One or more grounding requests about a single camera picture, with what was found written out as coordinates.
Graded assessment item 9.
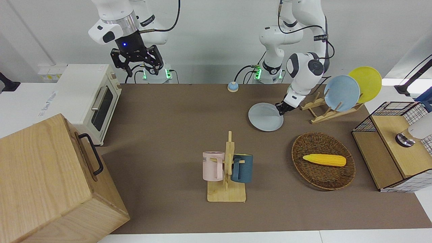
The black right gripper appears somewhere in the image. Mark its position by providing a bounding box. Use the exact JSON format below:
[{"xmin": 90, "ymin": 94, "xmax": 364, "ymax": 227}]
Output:
[{"xmin": 111, "ymin": 46, "xmax": 164, "ymax": 77}]

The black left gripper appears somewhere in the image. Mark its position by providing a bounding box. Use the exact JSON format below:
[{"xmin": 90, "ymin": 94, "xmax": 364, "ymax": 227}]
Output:
[{"xmin": 276, "ymin": 101, "xmax": 292, "ymax": 117}]

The gray round plate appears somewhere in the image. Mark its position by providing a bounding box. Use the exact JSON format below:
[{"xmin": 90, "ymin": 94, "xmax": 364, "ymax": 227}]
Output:
[{"xmin": 248, "ymin": 103, "xmax": 285, "ymax": 132}]

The wooden plate rack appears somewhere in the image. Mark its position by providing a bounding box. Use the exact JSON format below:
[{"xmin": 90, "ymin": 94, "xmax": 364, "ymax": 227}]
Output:
[{"xmin": 300, "ymin": 92, "xmax": 365, "ymax": 124}]

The light blue plate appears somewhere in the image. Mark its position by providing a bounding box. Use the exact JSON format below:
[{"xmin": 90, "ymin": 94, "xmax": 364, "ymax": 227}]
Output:
[{"xmin": 324, "ymin": 75, "xmax": 361, "ymax": 112}]

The yellow plate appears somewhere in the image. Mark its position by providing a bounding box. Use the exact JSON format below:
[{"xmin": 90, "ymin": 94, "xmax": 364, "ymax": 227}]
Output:
[{"xmin": 348, "ymin": 66, "xmax": 382, "ymax": 104}]

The yellow corn cob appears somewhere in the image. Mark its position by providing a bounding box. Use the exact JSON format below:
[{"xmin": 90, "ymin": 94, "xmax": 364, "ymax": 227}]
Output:
[{"xmin": 302, "ymin": 154, "xmax": 347, "ymax": 167}]

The teal mug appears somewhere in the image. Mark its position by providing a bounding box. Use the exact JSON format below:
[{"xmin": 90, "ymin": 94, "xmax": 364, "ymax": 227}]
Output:
[{"xmin": 232, "ymin": 154, "xmax": 253, "ymax": 184}]

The white toaster oven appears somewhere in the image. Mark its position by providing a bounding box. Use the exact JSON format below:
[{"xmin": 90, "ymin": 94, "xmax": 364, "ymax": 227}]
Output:
[{"xmin": 37, "ymin": 64, "xmax": 123, "ymax": 146}]

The brown wicker basket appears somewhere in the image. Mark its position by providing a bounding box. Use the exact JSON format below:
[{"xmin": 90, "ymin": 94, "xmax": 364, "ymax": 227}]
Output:
[{"xmin": 291, "ymin": 132, "xmax": 356, "ymax": 191}]

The white power socket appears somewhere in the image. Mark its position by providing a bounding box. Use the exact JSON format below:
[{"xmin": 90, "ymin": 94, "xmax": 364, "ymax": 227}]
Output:
[{"xmin": 38, "ymin": 65, "xmax": 68, "ymax": 82}]

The pink mug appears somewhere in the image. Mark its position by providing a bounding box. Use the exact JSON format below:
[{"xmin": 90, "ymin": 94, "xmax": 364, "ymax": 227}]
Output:
[{"xmin": 202, "ymin": 151, "xmax": 225, "ymax": 181}]

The wooden mug tree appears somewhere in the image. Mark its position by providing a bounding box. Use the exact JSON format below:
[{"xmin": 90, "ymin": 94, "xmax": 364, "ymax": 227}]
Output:
[{"xmin": 207, "ymin": 131, "xmax": 247, "ymax": 203}]

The blue object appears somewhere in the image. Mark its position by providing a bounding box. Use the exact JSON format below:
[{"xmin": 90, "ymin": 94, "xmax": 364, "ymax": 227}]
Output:
[{"xmin": 416, "ymin": 91, "xmax": 432, "ymax": 112}]

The wooden cabinet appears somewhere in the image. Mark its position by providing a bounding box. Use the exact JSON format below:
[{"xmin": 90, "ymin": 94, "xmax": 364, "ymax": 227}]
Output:
[{"xmin": 0, "ymin": 113, "xmax": 131, "ymax": 243}]

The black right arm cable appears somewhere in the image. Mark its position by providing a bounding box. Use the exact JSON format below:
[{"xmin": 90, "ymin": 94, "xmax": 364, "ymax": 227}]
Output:
[{"xmin": 135, "ymin": 0, "xmax": 181, "ymax": 34}]

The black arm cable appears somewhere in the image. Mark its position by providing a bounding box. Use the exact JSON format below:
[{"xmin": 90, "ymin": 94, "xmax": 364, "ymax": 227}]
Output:
[
  {"xmin": 135, "ymin": 0, "xmax": 181, "ymax": 34},
  {"xmin": 277, "ymin": 0, "xmax": 335, "ymax": 73}
]

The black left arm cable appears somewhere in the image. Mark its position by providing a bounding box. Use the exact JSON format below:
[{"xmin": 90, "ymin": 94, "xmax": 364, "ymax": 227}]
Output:
[{"xmin": 277, "ymin": 0, "xmax": 335, "ymax": 73}]

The black cabinet handle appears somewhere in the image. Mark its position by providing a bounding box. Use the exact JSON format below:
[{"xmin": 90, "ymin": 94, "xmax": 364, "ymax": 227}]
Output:
[{"xmin": 78, "ymin": 133, "xmax": 104, "ymax": 176}]

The wire and wood shelf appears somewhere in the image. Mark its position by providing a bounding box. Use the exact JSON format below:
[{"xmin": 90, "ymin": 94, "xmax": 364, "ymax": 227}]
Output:
[{"xmin": 352, "ymin": 101, "xmax": 432, "ymax": 193}]

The black camera stand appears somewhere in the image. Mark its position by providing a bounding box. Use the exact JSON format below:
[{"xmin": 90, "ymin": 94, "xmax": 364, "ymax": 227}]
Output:
[
  {"xmin": 394, "ymin": 54, "xmax": 432, "ymax": 97},
  {"xmin": 0, "ymin": 72, "xmax": 21, "ymax": 93}
]

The white cylindrical camera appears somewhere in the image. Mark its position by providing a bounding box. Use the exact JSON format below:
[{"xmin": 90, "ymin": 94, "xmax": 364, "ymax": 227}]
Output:
[{"xmin": 396, "ymin": 121, "xmax": 432, "ymax": 148}]

